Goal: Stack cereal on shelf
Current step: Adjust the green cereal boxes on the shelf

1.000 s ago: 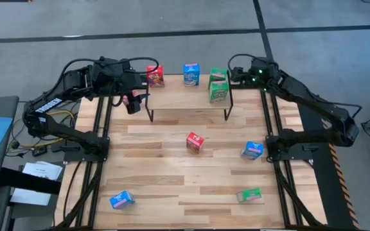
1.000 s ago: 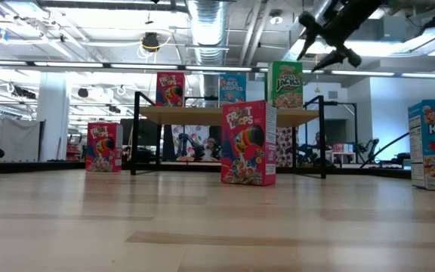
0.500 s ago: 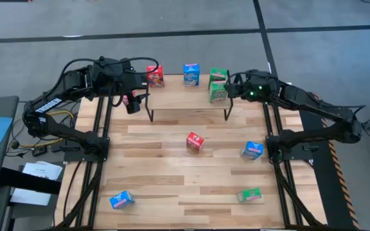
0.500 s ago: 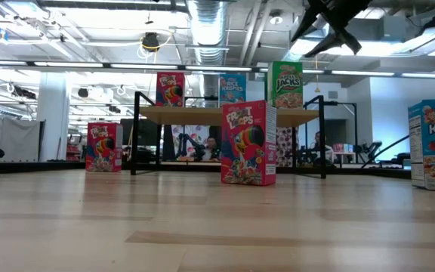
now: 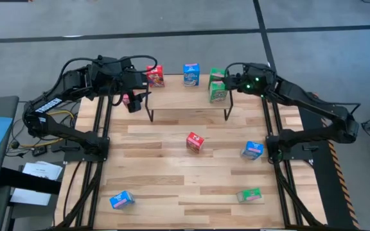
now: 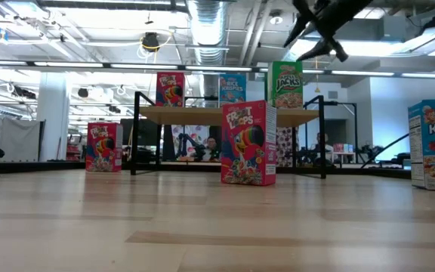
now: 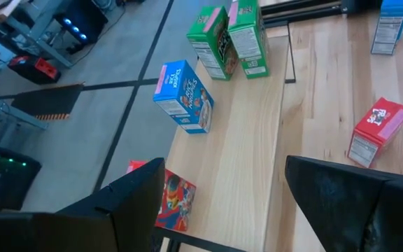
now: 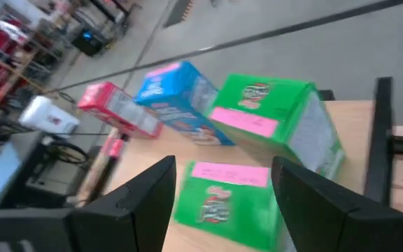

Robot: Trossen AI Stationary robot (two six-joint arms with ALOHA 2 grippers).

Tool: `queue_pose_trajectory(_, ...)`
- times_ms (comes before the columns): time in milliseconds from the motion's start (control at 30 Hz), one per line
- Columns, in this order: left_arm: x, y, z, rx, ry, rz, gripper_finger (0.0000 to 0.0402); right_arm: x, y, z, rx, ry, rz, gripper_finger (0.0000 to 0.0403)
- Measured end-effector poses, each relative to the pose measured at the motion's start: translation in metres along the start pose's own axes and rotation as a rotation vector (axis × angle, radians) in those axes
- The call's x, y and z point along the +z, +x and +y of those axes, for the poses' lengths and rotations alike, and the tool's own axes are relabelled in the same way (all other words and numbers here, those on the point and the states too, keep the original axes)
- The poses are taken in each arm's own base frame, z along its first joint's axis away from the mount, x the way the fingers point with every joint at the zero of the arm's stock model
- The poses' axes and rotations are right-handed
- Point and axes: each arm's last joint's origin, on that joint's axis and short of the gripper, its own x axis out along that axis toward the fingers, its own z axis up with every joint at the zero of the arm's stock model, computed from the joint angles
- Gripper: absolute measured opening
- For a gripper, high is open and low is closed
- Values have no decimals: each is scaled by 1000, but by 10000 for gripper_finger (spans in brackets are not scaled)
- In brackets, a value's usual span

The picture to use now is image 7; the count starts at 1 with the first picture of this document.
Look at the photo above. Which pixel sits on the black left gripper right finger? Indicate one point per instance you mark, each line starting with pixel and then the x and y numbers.
pixel 362 217

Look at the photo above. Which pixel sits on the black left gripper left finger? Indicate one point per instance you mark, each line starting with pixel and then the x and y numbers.
pixel 110 220

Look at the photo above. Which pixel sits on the red Froot Loops cereal box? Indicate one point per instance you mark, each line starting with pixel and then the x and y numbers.
pixel 380 129
pixel 177 203

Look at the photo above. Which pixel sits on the blue Rice Krispies cereal box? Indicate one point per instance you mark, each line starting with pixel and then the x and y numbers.
pixel 390 24
pixel 184 94

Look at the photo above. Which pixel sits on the green Apple Jacks cereal box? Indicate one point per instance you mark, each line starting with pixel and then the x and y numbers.
pixel 210 38
pixel 248 42

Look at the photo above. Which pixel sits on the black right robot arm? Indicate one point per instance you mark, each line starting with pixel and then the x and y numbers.
pixel 362 5

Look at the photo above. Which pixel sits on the wooden shelf with black legs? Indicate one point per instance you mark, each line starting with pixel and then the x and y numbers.
pixel 236 147

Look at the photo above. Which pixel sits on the black computer with green lights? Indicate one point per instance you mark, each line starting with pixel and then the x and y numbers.
pixel 5 182

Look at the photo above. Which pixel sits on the black hazard-striped floor mat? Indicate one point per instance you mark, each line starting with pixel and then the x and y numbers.
pixel 47 101

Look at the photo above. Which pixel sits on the black and red case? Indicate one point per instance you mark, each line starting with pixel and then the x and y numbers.
pixel 35 71

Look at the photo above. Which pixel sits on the black computer with blue lights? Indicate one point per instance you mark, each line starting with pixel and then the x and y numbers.
pixel 82 21

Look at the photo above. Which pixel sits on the grey metal desk frame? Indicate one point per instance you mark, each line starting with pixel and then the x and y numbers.
pixel 44 49
pixel 19 117

